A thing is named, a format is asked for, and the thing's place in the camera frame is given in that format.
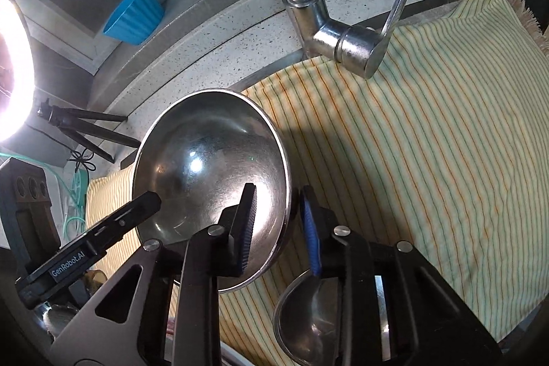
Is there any green striped cloth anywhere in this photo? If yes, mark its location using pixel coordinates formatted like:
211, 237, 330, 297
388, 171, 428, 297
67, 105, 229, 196
219, 0, 549, 350

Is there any blue ribbed cup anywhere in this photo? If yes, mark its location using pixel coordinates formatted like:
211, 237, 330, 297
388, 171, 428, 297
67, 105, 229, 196
103, 0, 166, 46

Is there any yellow striped cloth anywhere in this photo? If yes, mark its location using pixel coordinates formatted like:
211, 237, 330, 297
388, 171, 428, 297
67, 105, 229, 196
86, 166, 181, 324

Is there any teal power cable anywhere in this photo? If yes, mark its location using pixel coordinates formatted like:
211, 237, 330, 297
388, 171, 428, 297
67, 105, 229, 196
43, 173, 91, 238

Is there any large steel bowl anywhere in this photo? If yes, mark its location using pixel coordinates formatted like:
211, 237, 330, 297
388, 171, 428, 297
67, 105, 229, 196
132, 89, 292, 292

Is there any black mini tripod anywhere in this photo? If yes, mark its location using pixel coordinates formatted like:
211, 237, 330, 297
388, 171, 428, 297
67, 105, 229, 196
36, 100, 142, 165

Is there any black ring light cable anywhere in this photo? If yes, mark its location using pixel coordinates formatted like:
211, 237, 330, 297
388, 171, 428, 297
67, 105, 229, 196
69, 147, 114, 175

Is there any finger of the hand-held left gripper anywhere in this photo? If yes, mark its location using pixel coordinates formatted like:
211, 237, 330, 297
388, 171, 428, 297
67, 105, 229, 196
88, 191, 161, 251

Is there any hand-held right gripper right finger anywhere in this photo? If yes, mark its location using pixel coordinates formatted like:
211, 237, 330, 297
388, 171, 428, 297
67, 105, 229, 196
299, 185, 503, 366

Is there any small steel bowl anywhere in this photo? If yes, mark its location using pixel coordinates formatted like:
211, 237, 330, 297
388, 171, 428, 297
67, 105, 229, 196
273, 267, 344, 363

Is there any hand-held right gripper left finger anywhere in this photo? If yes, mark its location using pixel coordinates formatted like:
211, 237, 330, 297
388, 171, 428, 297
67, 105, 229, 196
50, 183, 258, 366

